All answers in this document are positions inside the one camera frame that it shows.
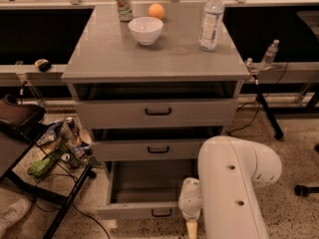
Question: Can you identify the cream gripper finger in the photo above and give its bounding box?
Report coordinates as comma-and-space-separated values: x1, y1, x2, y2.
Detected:
186, 221, 197, 239

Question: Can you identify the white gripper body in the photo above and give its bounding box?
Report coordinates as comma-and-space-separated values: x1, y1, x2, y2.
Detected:
178, 177, 202, 221

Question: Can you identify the grey bottom drawer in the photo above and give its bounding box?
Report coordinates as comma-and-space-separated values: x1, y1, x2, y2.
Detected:
98, 159, 197, 220

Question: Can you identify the grey drawer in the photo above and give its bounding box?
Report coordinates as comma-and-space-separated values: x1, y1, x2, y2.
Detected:
75, 99, 238, 129
98, 159, 197, 220
92, 138, 205, 161

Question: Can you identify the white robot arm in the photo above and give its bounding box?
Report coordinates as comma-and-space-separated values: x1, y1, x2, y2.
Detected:
178, 136, 282, 239

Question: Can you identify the grey middle drawer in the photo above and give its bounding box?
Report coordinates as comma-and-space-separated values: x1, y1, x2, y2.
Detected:
92, 138, 205, 161

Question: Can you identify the grey top drawer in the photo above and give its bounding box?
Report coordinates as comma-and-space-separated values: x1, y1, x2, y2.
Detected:
75, 99, 238, 129

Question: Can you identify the grey drawer cabinet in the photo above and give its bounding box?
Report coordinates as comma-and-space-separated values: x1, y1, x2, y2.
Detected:
61, 2, 251, 184

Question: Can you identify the black chair caster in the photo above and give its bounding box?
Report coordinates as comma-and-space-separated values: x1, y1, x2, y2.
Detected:
294, 185, 319, 197

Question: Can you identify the black stand leg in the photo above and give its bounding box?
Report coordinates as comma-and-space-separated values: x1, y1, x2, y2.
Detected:
255, 85, 284, 140

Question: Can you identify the pile of snack packages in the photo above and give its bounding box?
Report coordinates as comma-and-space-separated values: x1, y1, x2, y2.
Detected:
38, 117, 102, 168

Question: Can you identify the black side table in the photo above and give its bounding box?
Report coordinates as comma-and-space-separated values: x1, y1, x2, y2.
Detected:
0, 124, 95, 239

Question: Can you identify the green snack bag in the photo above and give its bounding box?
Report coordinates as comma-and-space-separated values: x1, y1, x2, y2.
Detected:
27, 155, 58, 178

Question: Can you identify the small clear water bottle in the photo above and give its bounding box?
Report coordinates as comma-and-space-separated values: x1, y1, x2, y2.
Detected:
261, 39, 280, 70

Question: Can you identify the large clear water bottle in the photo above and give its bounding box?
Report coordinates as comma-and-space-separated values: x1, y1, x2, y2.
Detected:
199, 0, 224, 52

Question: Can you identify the white bowl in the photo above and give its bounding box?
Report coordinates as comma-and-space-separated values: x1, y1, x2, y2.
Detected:
129, 17, 163, 46

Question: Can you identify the white shoe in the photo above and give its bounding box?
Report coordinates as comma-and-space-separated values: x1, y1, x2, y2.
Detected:
0, 198, 32, 238

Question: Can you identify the dark brown bag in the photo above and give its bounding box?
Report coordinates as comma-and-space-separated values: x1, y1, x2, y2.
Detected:
0, 95, 46, 141

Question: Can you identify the orange fruit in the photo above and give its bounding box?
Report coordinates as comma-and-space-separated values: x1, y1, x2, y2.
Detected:
148, 3, 165, 20

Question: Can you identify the small black yellow device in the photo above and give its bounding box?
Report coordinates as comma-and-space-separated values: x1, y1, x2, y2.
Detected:
34, 59, 52, 73

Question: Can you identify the green soda can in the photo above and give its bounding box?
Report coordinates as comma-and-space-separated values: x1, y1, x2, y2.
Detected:
116, 0, 133, 22

